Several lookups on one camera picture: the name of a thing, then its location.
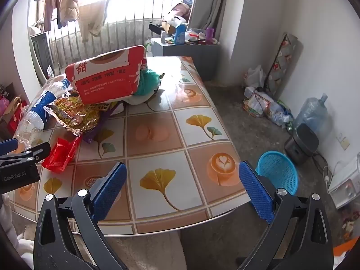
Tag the wall socket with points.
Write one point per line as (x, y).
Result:
(343, 142)

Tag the pink hanging garment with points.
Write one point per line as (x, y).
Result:
(52, 2)

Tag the white shopping bag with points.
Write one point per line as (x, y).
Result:
(254, 76)

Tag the white containers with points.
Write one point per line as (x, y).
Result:
(195, 36)

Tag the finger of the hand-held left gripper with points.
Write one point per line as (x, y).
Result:
(31, 153)
(7, 146)

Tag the red plastic wrapper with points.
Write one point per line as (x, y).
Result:
(60, 156)

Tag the clear plastic bottle blue label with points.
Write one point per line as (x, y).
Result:
(42, 104)

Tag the colourful packet heap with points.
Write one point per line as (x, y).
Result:
(351, 222)

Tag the grey rice cooker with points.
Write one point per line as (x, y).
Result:
(301, 143)

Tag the grey curtain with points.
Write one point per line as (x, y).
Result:
(208, 2)

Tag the blue plastic basket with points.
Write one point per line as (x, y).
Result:
(278, 171)

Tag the dark furniture piece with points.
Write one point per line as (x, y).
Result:
(42, 53)

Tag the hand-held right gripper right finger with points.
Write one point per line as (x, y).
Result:
(256, 191)

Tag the large blue water jug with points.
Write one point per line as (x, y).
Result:
(312, 115)

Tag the person's left forearm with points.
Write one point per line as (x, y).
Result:
(11, 230)

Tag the yellow purple snack wrapper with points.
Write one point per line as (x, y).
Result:
(78, 118)

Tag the green plastic bag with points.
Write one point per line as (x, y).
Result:
(147, 83)

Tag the cream hanging garment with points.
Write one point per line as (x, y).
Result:
(92, 19)

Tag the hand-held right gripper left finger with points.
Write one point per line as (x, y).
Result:
(112, 185)

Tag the white water dispenser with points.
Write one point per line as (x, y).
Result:
(346, 180)

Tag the beige hanging jacket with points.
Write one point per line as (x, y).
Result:
(69, 5)

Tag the orange plastic item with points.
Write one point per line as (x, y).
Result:
(347, 249)

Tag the grey cabinet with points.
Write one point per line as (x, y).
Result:
(185, 59)

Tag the patterned tablecloth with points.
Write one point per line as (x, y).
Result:
(168, 135)

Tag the colourful snack bag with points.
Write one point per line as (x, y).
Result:
(258, 104)

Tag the black device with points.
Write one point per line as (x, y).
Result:
(155, 28)

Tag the red paper bag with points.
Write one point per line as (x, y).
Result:
(15, 118)

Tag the purple bottle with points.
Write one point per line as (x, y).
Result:
(209, 36)

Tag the red white large bag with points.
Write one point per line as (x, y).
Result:
(104, 76)

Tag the blue detergent bottle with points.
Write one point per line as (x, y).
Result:
(180, 35)

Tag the small cardboard box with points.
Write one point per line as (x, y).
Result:
(168, 25)

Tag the pink bag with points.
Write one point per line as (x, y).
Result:
(3, 105)

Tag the folded patterned board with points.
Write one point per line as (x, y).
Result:
(282, 62)

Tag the metal window railing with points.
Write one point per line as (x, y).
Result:
(123, 31)

